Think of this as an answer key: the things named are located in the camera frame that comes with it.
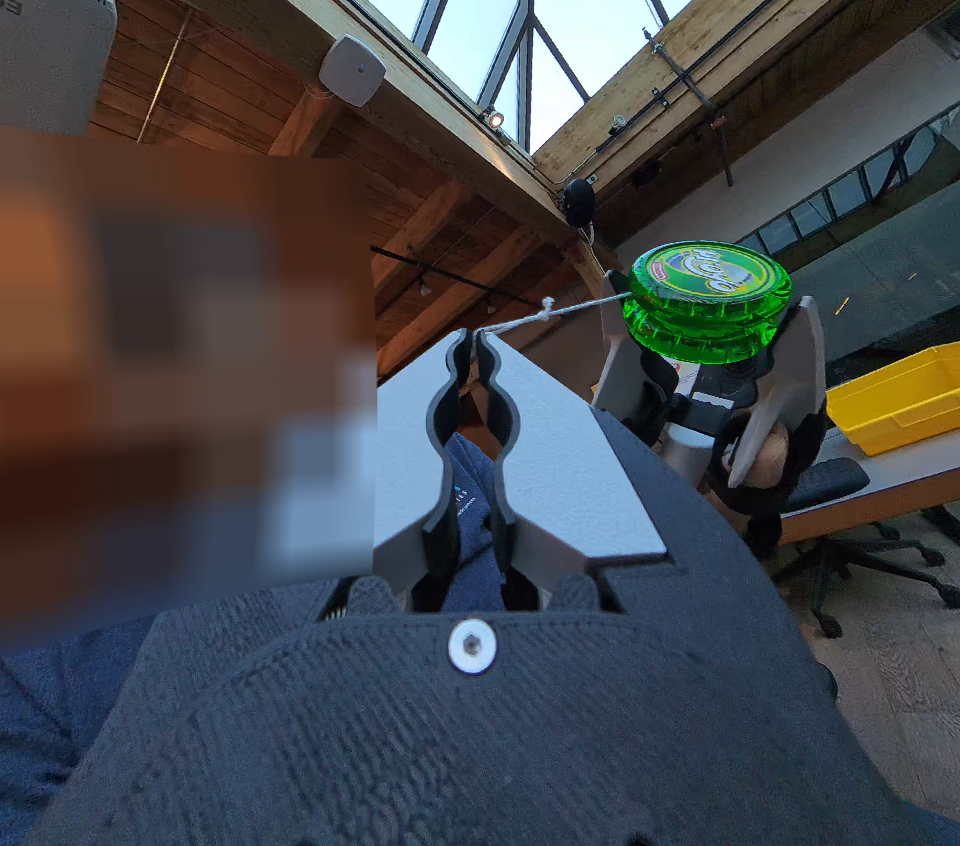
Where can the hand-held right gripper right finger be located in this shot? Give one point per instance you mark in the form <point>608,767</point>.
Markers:
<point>570,478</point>

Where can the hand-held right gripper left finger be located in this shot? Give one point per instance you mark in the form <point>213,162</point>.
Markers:
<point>409,456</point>

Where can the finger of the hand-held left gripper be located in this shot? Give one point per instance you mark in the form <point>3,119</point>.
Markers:
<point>799,381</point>
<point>616,373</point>

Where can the green transparent yoyo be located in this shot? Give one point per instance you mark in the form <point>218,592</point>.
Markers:
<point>705,313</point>

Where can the person's left hand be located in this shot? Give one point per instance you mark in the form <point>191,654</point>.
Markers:
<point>772,459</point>

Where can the yellow plastic bin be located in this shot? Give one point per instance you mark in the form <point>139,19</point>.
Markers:
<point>900,403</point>

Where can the white table with wooden edge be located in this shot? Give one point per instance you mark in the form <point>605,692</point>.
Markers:
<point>900,478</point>

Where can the black office chair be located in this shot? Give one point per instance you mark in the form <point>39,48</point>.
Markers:
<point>847,546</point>

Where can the black round ceiling speaker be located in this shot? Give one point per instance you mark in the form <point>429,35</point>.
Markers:
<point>579,202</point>

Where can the small ceiling spotlight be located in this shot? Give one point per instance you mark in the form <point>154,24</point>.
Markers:
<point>494,119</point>

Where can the black conduit pipe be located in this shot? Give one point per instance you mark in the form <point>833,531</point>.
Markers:
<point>720,47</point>

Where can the white square access point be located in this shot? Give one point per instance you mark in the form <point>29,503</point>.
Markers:
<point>351,70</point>

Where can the person's blue sweater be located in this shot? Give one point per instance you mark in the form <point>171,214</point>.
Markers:
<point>45,711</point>

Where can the white ceiling projector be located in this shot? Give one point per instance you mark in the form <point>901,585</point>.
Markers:
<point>45,35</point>

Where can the black track light rail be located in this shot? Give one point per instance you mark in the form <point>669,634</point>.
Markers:
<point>450,274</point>

